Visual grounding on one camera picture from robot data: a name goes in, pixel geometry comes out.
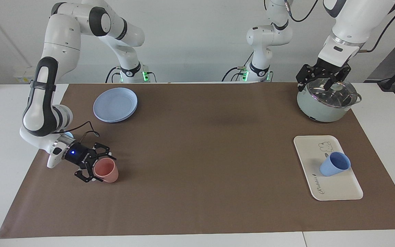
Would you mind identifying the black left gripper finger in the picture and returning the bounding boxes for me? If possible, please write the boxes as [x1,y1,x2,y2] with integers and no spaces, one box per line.
[324,66,351,91]
[296,64,316,91]

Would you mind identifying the blue plastic cup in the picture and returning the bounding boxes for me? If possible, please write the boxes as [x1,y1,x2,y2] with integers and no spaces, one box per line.
[320,152,351,177]

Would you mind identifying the mint green electric pot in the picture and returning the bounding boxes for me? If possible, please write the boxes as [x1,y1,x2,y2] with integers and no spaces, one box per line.
[297,82,362,123]

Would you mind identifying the pink plastic cup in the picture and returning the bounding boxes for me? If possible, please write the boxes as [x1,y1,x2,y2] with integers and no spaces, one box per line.
[94,157,119,183]

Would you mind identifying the cream tray with rabbit print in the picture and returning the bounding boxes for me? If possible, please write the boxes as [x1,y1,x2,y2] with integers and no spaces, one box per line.
[294,135,363,201]

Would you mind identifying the black arm base cables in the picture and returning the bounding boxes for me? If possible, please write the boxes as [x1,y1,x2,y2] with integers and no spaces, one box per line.
[106,67,120,83]
[222,65,249,82]

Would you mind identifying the glass pot lid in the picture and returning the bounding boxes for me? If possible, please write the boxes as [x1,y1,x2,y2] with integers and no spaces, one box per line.
[306,80,358,109]

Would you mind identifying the pale blue plate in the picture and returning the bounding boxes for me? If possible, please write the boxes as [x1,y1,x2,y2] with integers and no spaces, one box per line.
[93,87,138,123]

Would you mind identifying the black left arm base cables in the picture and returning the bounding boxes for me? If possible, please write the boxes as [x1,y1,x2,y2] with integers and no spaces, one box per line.
[222,65,249,82]

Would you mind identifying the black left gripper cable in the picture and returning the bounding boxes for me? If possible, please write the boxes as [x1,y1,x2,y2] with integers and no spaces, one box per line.
[285,0,395,52]

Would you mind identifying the white power strip box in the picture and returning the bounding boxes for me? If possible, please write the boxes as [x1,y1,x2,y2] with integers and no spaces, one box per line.
[13,66,36,84]

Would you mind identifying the black right arm base cables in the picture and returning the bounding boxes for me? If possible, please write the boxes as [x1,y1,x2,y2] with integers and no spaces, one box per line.
[106,67,120,83]

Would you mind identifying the brown paper table mat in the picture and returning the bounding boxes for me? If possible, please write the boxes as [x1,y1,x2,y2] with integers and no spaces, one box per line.
[0,82,395,239]

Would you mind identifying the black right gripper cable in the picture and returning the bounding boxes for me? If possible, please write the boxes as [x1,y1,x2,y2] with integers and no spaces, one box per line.
[55,121,99,142]

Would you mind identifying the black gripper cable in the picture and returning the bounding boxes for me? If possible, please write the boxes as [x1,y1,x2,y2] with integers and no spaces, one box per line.
[285,0,395,52]
[55,121,99,142]

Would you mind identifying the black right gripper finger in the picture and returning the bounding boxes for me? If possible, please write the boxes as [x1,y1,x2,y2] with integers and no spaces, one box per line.
[74,168,104,183]
[93,143,117,161]

